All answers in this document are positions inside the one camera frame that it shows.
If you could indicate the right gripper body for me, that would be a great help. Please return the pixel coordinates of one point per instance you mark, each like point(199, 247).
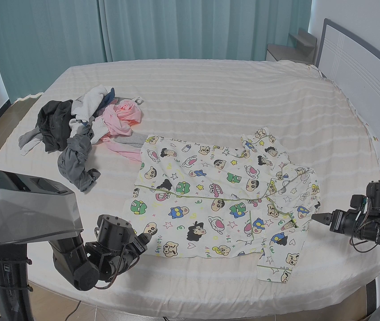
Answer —
point(354, 224)

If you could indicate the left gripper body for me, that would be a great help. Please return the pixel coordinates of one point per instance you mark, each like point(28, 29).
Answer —
point(139, 244)

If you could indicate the white printed pyjama top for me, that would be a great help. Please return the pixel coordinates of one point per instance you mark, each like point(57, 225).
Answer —
point(210, 192)

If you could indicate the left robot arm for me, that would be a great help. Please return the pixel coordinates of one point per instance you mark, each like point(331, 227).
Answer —
point(32, 209)

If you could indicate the pile of clothes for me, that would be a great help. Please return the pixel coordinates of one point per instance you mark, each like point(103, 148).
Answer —
point(87, 104)

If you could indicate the light grey garment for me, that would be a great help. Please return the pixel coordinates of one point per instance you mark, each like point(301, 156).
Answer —
point(131, 140)

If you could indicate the dark grey garment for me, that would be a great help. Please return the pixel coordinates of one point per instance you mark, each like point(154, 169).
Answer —
point(74, 159)

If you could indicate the pink garment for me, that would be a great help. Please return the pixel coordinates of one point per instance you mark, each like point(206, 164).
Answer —
point(123, 119)

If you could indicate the black garment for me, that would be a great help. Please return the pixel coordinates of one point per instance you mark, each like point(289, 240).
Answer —
point(54, 122)

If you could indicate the bed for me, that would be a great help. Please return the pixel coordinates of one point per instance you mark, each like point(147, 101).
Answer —
point(226, 92)

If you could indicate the grey bedside table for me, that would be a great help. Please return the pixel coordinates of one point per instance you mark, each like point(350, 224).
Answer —
point(285, 52)

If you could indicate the blue-green curtain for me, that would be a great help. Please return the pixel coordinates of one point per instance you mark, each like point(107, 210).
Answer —
point(49, 35)
point(203, 15)

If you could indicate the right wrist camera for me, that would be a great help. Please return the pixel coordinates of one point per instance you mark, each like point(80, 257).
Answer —
point(358, 202)

